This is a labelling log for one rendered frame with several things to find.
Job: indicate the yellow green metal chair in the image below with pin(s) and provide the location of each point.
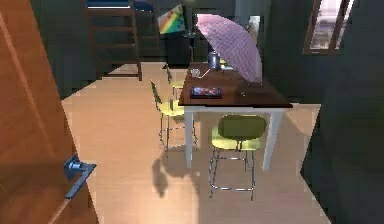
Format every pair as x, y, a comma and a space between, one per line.
238, 136
176, 83
168, 106

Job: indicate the small grey cup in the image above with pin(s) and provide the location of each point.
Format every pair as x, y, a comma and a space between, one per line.
195, 72

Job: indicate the brown table with white legs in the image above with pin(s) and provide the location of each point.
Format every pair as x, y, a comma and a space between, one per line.
233, 90

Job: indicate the blue grey metal pot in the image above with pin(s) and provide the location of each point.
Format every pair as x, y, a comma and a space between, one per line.
214, 60

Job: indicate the black cabinet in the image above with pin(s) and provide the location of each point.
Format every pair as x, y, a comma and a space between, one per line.
180, 48

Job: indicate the pink open umbrella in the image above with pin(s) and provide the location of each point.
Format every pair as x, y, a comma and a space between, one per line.
231, 43

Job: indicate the colourful striped framed picture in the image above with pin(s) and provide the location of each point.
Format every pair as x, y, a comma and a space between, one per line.
172, 20

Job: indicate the brown framed window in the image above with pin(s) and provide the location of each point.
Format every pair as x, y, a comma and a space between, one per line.
328, 25

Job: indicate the brown wooden room door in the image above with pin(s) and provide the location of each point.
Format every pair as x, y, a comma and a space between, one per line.
30, 110

